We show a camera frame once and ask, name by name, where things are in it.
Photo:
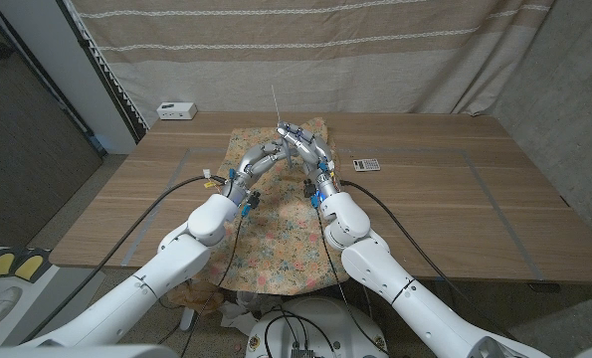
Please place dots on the floral orange fabric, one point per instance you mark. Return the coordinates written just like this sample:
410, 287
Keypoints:
280, 238

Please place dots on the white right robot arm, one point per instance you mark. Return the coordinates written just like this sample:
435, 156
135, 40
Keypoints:
400, 293

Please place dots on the white power strip box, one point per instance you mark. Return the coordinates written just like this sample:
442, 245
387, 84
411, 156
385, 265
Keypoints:
176, 111

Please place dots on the white robot torso base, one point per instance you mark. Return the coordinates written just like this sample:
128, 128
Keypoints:
325, 323

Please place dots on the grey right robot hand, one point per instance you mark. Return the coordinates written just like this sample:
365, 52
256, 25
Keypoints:
318, 154

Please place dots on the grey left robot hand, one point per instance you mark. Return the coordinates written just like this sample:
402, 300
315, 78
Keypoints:
256, 159

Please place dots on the small white calculator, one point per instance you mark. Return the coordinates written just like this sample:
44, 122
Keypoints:
366, 164

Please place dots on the black torso connector block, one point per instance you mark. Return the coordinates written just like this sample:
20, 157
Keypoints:
303, 354

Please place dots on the beige striped curtain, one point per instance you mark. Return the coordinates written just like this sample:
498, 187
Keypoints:
350, 54

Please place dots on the crumpled brown paper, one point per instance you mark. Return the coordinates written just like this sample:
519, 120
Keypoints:
196, 297

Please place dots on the white grey floor platform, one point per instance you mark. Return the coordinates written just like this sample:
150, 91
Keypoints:
52, 298

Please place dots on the grey table leg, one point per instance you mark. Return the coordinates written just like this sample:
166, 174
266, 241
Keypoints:
188, 318

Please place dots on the crumpled white paper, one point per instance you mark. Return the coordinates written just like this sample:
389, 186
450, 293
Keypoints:
238, 318

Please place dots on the dark wooden door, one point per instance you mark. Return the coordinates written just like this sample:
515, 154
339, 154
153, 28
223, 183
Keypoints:
27, 149

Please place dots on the black metal frame post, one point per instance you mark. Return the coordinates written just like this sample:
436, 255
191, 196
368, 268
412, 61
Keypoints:
119, 99

